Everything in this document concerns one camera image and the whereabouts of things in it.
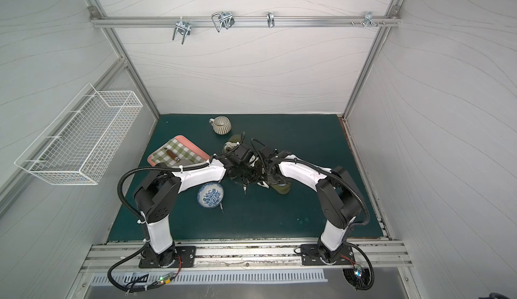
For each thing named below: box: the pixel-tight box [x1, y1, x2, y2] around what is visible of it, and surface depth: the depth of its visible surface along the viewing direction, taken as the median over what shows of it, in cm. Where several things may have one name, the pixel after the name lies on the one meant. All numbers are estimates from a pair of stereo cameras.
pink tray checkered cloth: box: [146, 135, 211, 167], surface depth 104 cm
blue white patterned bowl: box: [197, 181, 225, 209], surface depth 89 cm
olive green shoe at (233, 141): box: [222, 134, 242, 153], surface depth 100 cm
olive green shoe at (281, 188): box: [269, 181, 292, 195], surface depth 90 cm
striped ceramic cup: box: [208, 115, 232, 136], surface depth 110 cm
